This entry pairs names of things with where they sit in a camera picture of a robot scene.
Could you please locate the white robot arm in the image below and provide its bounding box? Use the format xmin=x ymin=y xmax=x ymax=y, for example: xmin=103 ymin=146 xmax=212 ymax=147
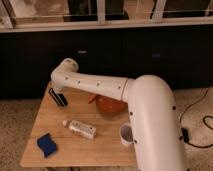
xmin=51 ymin=58 xmax=187 ymax=171

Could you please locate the orange bowl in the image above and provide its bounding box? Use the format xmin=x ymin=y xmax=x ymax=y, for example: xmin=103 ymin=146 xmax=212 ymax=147
xmin=88 ymin=94 xmax=127 ymax=116

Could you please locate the white cup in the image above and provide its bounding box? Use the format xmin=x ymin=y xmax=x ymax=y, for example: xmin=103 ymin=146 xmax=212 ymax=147
xmin=119 ymin=122 xmax=133 ymax=147

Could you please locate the white plastic bottle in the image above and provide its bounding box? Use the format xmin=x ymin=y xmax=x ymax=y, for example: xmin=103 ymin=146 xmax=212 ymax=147
xmin=62 ymin=120 xmax=96 ymax=139

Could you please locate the dark low cabinet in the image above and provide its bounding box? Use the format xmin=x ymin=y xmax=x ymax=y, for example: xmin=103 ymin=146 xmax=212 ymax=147
xmin=0 ymin=25 xmax=213 ymax=99

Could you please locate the blue sponge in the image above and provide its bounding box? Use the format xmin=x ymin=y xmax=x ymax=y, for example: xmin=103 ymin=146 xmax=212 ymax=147
xmin=37 ymin=133 xmax=57 ymax=158

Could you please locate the black power adapter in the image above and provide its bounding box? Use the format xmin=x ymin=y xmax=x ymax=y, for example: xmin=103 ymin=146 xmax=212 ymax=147
xmin=181 ymin=128 xmax=190 ymax=143

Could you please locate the black power cable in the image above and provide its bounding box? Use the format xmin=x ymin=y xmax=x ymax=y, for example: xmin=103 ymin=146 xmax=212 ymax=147
xmin=179 ymin=87 xmax=213 ymax=149

